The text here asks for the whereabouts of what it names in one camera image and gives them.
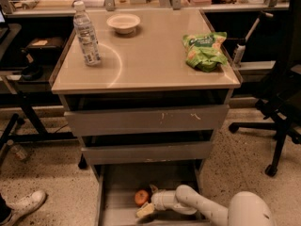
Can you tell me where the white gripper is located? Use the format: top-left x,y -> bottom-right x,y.
136,184 -> 178,218

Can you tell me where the orange fruit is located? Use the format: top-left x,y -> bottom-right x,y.
135,189 -> 150,206

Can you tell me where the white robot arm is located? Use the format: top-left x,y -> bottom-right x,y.
135,185 -> 277,226

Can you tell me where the grey bottom drawer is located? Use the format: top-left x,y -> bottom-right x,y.
95,161 -> 211,226

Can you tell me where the grey drawer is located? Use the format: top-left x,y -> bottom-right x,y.
65,105 -> 229,137
95,161 -> 211,226
82,141 -> 213,165

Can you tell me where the grey middle drawer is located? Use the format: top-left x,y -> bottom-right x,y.
82,141 -> 213,165

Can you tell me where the grey drawer cabinet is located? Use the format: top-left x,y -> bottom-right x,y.
49,8 -> 243,226

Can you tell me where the grey top drawer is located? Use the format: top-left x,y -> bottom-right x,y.
65,105 -> 229,137

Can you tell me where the white sneaker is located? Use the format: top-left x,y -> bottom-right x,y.
0,190 -> 47,226

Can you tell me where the plastic bottle on floor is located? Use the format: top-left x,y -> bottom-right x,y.
7,139 -> 28,161

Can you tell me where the green chip bag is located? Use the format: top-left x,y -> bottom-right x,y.
182,32 -> 228,73

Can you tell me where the clear plastic water bottle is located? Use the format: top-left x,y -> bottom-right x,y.
73,1 -> 101,66

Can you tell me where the black office chair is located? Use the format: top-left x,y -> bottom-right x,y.
229,0 -> 301,177

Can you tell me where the white and black tool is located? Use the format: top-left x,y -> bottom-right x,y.
232,11 -> 274,67

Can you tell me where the white paper bowl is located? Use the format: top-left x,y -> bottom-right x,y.
106,13 -> 140,35

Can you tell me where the black box with label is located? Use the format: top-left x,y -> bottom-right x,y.
25,37 -> 66,64

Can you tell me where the black side desk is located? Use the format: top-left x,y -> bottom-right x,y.
0,23 -> 76,168

